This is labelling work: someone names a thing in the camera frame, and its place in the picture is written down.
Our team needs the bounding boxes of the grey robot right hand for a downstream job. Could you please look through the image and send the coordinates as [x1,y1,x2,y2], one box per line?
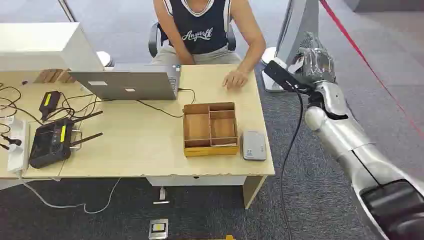
[293,32,336,84]

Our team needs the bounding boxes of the black tangled desk cables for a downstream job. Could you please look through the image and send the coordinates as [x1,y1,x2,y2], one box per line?
[0,82,102,134]

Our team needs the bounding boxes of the silver floor socket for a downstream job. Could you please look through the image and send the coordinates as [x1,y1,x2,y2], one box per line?
[148,218,169,240]

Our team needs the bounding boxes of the black adapter with yellow label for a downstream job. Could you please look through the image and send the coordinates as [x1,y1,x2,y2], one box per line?
[38,90,63,122]

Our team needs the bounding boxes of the grey standing panel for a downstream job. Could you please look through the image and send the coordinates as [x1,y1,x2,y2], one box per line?
[275,0,321,67]

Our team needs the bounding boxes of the white desk drawer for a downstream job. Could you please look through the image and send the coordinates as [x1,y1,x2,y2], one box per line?
[145,175,248,187]

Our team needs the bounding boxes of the small white floor bracket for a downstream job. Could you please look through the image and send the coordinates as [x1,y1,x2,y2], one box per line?
[152,186,171,206]

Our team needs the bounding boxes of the white power strip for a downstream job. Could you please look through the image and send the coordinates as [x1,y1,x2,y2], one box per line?
[6,116,31,174]

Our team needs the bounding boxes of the silver laptop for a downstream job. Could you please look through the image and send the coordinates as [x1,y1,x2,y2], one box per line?
[68,63,182,102]

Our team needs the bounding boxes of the wooden compartment box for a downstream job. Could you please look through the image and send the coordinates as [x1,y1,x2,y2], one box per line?
[182,101,240,158]

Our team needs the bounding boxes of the white round base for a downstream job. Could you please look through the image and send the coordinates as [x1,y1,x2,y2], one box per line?
[260,46,290,93]
[96,50,114,68]

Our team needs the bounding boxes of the grey card reader device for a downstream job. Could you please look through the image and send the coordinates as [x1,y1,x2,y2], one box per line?
[241,129,268,162]

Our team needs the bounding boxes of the white floor cable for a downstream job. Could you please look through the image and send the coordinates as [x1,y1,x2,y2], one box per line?
[18,173,122,215]

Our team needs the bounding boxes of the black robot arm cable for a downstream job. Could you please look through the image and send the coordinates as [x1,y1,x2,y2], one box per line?
[279,88,305,240]

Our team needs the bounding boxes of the red floor tape line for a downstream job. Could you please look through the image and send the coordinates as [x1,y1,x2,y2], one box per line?
[319,0,424,140]

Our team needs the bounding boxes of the black plug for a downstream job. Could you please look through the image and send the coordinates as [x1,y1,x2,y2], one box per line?
[0,133,23,151]

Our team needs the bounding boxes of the wooden desk leg panel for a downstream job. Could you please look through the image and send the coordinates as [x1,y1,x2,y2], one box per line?
[241,175,268,211]

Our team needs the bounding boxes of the person's left hand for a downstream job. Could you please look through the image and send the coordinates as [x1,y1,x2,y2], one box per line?
[222,69,250,91]

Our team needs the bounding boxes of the black laptop cable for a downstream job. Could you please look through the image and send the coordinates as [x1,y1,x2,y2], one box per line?
[136,87,197,119]

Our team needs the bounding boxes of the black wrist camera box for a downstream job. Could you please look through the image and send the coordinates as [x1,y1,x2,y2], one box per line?
[263,60,315,93]

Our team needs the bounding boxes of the white cabinet box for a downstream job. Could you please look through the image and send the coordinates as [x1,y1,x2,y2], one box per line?
[0,22,106,73]

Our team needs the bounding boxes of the black office chair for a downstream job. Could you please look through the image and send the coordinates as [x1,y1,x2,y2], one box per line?
[148,20,237,59]

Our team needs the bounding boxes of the person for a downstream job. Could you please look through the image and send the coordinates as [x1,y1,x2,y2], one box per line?
[150,0,267,90]

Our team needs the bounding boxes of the black router with antennas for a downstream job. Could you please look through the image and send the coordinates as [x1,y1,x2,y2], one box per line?
[28,110,105,170]

